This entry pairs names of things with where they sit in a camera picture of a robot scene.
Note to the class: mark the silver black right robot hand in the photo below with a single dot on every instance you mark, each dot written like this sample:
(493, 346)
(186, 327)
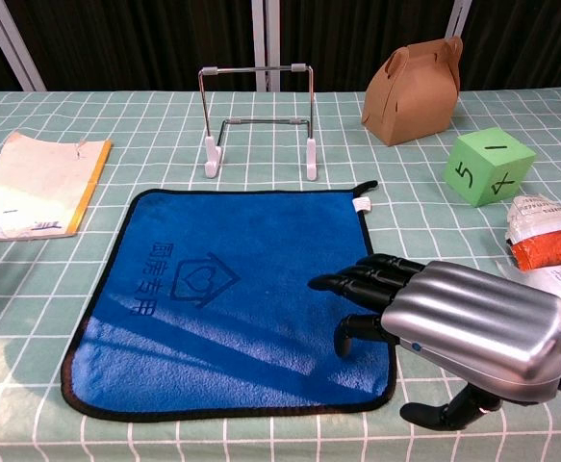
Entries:
(477, 317)

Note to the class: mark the square towel with black hem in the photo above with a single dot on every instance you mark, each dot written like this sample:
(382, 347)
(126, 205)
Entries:
(212, 337)

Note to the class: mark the orange and white snack packet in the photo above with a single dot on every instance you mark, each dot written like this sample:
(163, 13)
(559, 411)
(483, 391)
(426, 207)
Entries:
(549, 248)

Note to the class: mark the green numbered foam cube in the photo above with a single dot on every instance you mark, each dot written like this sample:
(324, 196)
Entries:
(477, 168)

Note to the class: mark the brown paper gable box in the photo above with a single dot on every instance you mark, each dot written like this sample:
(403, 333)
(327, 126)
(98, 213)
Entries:
(415, 106)

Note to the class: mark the green checkered tablecloth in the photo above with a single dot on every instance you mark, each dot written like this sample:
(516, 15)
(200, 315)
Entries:
(280, 440)

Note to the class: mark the black pleated curtain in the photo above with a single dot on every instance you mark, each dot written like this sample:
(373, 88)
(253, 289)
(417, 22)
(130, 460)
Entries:
(140, 38)

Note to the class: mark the white metal frame post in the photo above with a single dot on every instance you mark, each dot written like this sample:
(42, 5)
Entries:
(13, 43)
(459, 19)
(265, 43)

